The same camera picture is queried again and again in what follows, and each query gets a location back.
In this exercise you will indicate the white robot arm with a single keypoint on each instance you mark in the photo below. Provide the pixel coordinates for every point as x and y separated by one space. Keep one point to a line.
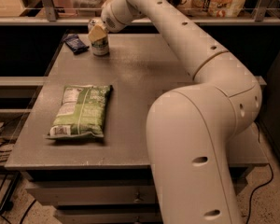
188 128

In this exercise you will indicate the colourful snack bag behind rail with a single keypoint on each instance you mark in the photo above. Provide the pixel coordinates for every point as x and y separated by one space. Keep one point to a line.
215 8

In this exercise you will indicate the dark blue rxbar wrapper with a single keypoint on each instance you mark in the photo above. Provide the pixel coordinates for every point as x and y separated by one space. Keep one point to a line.
75 44

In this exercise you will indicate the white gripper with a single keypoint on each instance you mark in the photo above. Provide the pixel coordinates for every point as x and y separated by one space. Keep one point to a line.
116 19

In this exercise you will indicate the grey drawer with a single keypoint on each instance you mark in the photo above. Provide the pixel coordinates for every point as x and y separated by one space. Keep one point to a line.
110 214
97 187

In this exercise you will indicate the upper grey drawer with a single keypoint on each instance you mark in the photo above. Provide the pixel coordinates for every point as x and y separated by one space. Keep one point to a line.
97 187

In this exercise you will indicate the lower grey drawer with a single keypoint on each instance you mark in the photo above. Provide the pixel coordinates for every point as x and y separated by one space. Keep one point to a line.
110 214

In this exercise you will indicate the green chip bag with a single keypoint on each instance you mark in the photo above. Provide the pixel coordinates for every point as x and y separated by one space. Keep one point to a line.
82 113

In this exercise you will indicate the metal railing shelf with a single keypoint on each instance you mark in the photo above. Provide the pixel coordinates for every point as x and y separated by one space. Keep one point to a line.
41 12

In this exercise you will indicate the clear plastic container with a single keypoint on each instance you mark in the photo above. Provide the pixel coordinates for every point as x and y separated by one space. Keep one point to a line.
89 8

